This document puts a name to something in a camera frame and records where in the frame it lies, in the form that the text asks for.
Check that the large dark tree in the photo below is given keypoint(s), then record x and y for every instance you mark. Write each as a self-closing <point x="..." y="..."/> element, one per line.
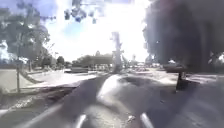
<point x="183" y="30"/>

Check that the leaf-strewn bare ground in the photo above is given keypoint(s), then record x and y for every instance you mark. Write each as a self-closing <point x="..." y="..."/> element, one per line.
<point x="36" y="96"/>

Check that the pale road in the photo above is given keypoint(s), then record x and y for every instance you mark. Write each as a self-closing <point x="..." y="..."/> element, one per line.
<point x="56" y="78"/>

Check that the robot's own part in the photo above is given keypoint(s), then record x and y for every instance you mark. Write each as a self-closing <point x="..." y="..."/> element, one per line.
<point x="80" y="120"/>
<point x="146" y="120"/>

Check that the tall pale pole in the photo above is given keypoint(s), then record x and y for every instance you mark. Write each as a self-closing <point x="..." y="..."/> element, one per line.
<point x="116" y="53"/>

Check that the thin sign pole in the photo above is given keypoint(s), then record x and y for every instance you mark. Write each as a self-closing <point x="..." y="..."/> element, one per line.
<point x="17" y="66"/>

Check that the short dark post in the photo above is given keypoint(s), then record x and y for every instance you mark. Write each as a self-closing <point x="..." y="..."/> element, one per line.
<point x="181" y="81"/>

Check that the leafy tree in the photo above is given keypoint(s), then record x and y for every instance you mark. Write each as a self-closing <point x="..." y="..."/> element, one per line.
<point x="23" y="36"/>

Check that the grey concrete path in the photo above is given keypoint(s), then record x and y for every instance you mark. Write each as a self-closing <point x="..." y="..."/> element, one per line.
<point x="126" y="100"/>

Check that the row of distant trees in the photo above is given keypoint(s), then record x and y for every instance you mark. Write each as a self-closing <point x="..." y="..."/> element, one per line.
<point x="93" y="60"/>

